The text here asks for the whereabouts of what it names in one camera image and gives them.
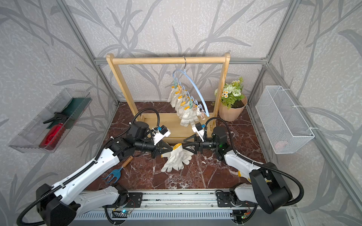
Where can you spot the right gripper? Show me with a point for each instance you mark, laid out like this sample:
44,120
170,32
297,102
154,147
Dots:
194,145

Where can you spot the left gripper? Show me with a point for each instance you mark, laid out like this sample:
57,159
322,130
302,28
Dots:
160,150

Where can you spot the white glove with yellow cuff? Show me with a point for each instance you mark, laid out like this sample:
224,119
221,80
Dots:
176,159

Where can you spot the blue wavy clip hanger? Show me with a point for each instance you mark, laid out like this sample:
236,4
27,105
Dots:
193,84

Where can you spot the white glove hung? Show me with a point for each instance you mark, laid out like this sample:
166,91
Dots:
181,104
175,100
174,89

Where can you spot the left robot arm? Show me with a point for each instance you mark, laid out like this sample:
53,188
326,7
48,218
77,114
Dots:
61,203

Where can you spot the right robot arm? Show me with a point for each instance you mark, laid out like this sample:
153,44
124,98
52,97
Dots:
269,187

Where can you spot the wooden clothes rack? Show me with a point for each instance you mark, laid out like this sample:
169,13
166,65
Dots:
170,120

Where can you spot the blue hand rake tool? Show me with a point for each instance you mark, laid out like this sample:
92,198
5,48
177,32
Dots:
115,175

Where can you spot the potted white flower plant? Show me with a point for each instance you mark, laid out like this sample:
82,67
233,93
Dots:
233,100

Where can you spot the green cloth in tray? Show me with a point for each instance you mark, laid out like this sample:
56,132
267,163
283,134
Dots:
69,115

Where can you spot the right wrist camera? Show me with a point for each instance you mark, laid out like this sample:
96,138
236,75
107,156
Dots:
200,130

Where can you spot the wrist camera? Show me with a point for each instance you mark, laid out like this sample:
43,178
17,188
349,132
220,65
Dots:
200,130
161,132

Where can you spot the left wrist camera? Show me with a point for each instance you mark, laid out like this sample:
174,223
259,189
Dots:
161,132

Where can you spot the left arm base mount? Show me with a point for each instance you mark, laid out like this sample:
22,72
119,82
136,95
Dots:
129,200

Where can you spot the aluminium front rail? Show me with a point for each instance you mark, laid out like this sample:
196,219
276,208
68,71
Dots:
175,205

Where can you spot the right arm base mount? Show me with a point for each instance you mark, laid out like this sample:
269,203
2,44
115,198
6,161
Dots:
227,199

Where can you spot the white wire mesh basket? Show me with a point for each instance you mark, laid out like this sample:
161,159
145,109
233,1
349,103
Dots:
286,128

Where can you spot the clear plastic wall tray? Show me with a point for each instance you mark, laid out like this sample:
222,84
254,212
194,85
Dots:
29,139

